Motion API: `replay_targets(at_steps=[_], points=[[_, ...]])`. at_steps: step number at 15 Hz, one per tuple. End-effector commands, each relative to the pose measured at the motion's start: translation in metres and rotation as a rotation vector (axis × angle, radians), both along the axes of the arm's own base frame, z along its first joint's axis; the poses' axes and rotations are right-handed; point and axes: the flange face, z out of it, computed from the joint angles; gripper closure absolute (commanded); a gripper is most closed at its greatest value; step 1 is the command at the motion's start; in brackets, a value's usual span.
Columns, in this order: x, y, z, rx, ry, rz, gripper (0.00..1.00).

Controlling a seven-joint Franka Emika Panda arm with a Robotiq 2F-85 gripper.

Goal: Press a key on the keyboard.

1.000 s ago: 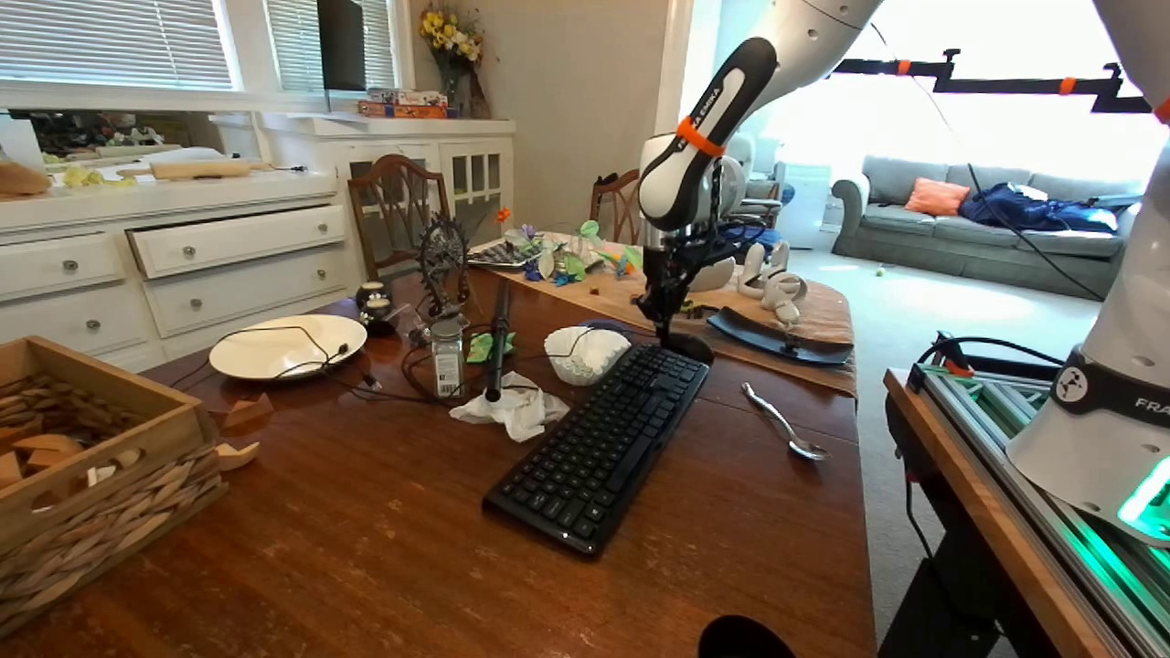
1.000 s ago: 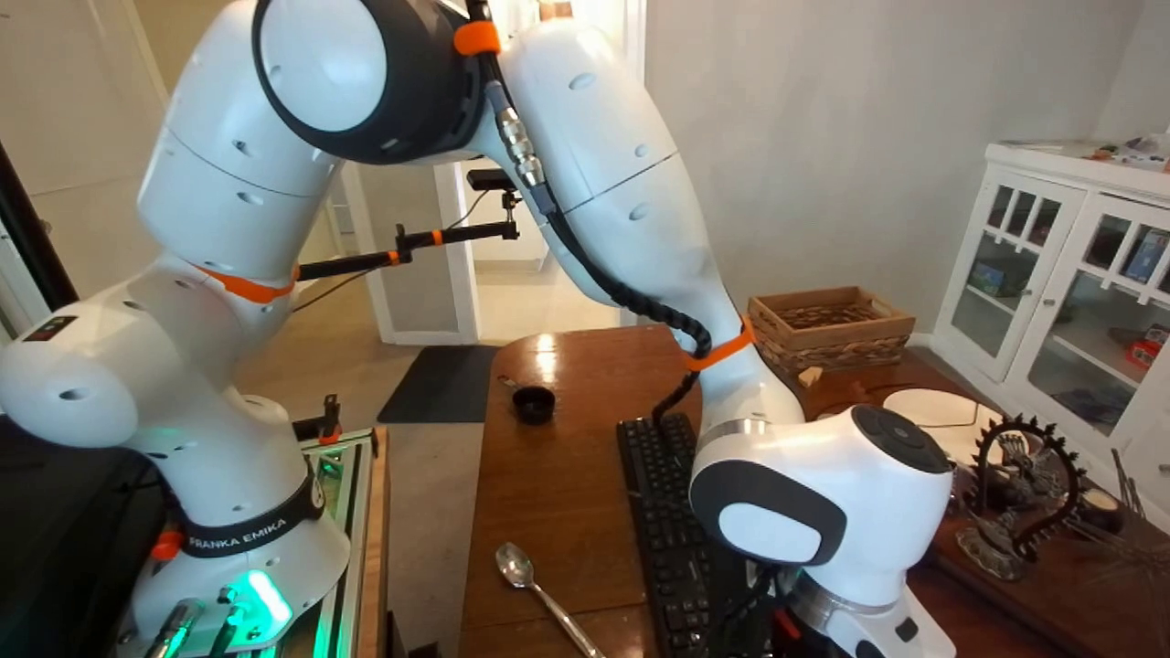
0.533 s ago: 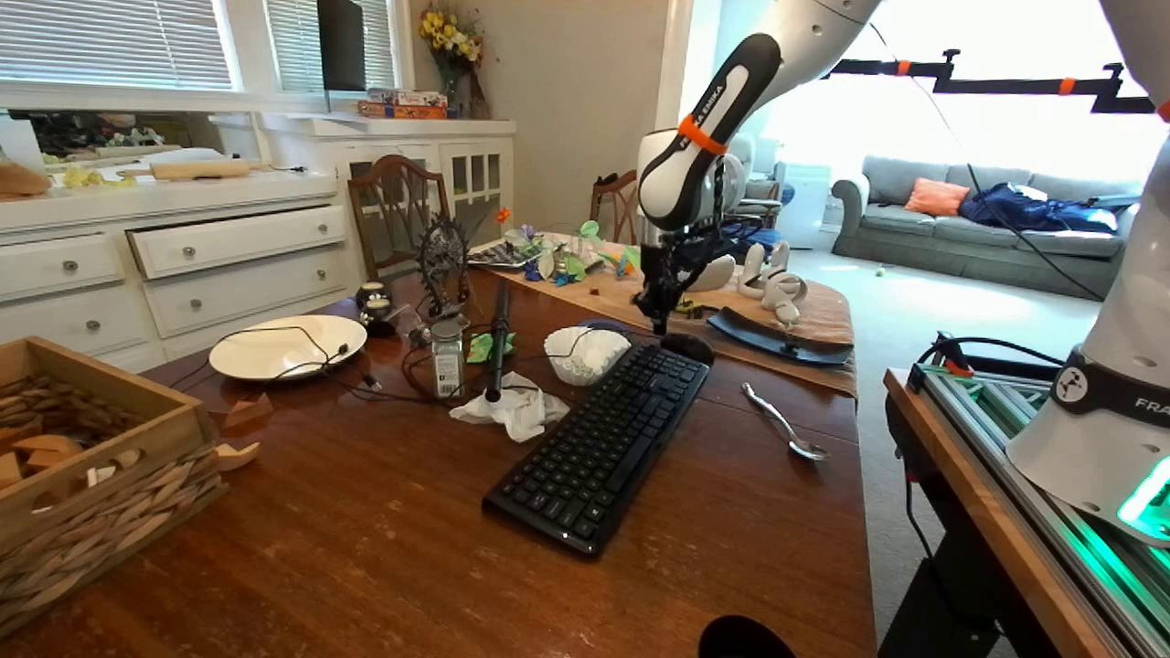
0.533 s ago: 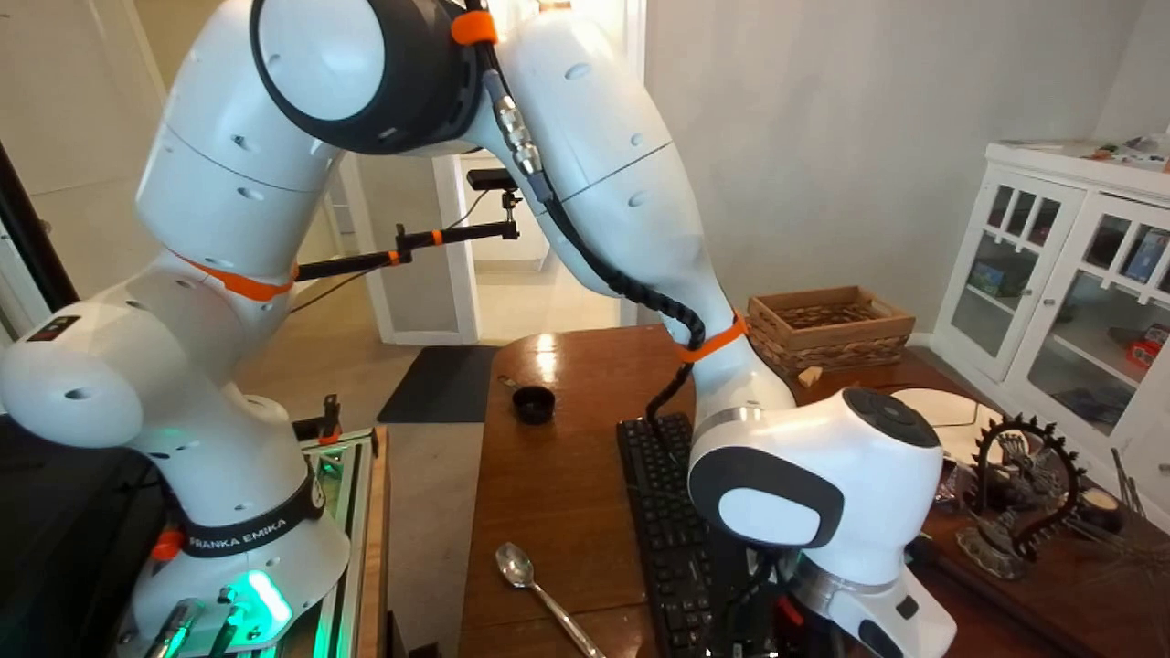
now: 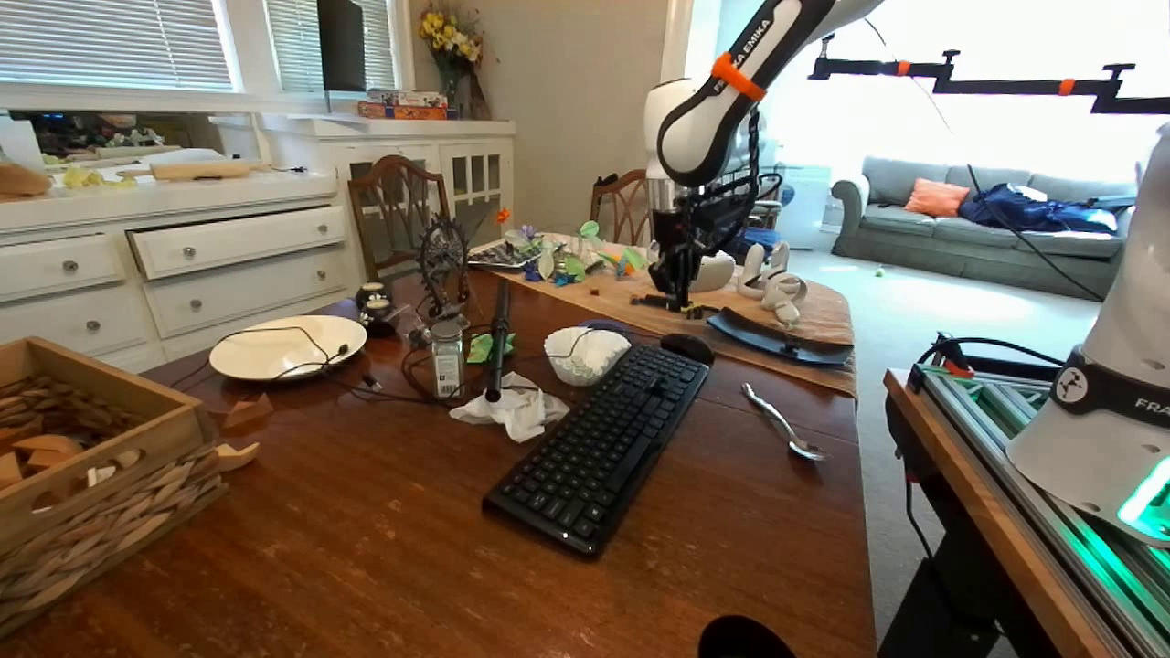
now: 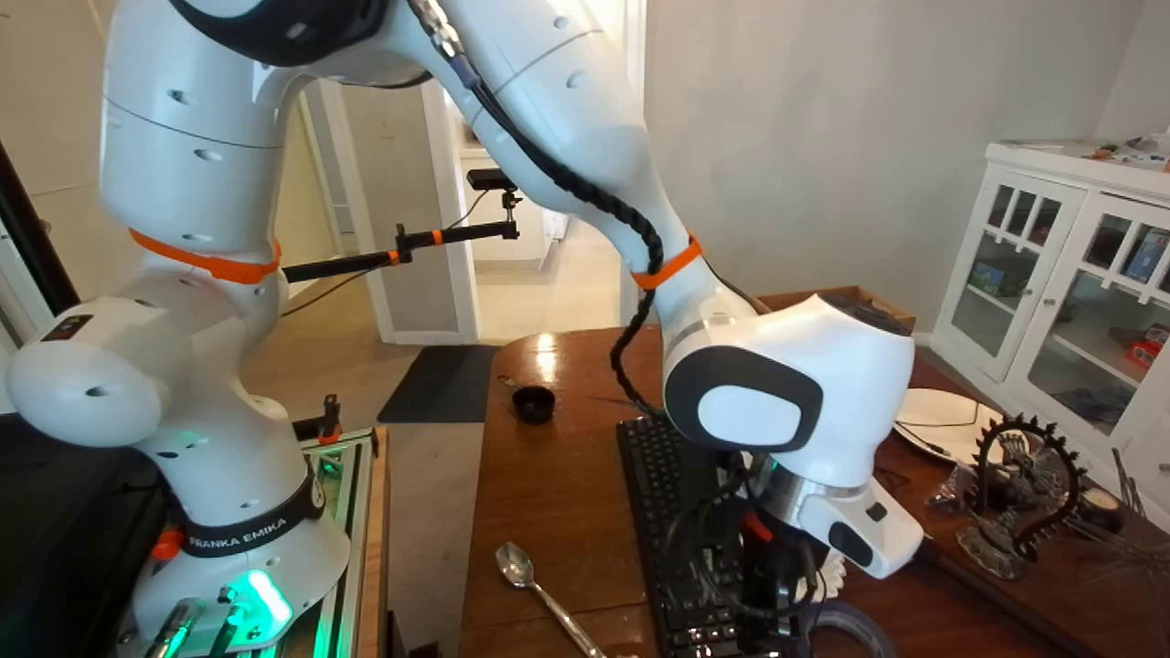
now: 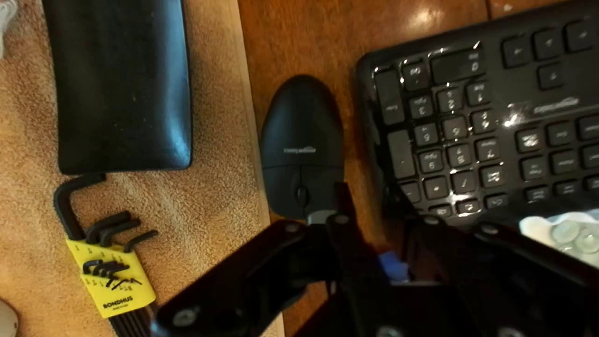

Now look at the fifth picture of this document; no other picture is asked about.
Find white plate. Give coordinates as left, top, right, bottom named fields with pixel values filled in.
left=205, top=310, right=372, bottom=383

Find small dark jar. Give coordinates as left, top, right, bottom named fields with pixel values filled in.
left=352, top=277, right=397, bottom=341

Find vase with yellow flowers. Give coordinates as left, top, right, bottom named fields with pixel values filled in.
left=417, top=3, right=491, bottom=121

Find black upright pen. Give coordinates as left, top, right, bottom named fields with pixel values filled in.
left=483, top=282, right=514, bottom=407

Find white drawer dresser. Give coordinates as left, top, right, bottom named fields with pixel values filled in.
left=0, top=165, right=358, bottom=377

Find blue blanket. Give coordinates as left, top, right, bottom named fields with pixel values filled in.
left=959, top=179, right=1125, bottom=239

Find dark wooden chair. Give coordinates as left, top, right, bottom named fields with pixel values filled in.
left=344, top=153, right=456, bottom=291
left=590, top=165, right=658, bottom=249

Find white bowl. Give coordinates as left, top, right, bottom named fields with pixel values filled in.
left=540, top=317, right=638, bottom=393

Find black cable on stand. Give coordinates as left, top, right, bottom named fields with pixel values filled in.
left=909, top=330, right=1068, bottom=383

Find dark wire ornament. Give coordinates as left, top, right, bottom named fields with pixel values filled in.
left=414, top=215, right=477, bottom=317

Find small green item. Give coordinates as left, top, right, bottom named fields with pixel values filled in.
left=464, top=330, right=505, bottom=368

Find black overhead camera bar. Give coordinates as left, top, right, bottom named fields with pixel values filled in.
left=807, top=43, right=1170, bottom=117

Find grey sofa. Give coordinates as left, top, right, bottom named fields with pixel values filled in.
left=829, top=153, right=1153, bottom=305

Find small labelled bottle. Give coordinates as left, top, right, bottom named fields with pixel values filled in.
left=425, top=305, right=477, bottom=407

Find white glass-door cabinet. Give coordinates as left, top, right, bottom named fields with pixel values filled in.
left=260, top=112, right=521, bottom=249

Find silver metal spoon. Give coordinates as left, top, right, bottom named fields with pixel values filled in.
left=740, top=382, right=829, bottom=469

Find wooden cutting board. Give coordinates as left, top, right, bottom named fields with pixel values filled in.
left=696, top=274, right=858, bottom=350

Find black computer mouse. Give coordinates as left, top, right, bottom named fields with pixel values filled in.
left=658, top=330, right=720, bottom=368

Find crumpled white tissue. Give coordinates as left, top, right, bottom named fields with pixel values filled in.
left=447, top=368, right=573, bottom=447

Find white window blind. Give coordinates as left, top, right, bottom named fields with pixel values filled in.
left=0, top=0, right=238, bottom=95

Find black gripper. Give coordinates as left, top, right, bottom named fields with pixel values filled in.
left=639, top=201, right=744, bottom=317

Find white toy pieces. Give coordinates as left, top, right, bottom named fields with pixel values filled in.
left=734, top=240, right=813, bottom=330

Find blue placemat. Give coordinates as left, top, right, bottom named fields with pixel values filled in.
left=701, top=306, right=856, bottom=372

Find black computer keyboard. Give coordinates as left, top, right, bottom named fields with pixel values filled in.
left=478, top=341, right=716, bottom=562

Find orange cushion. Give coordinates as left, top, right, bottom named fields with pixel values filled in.
left=903, top=174, right=974, bottom=224

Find small wooden piece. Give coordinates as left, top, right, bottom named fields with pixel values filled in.
left=215, top=393, right=278, bottom=435
left=213, top=440, right=263, bottom=479

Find wooden slatted box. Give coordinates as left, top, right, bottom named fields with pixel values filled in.
left=0, top=333, right=238, bottom=639

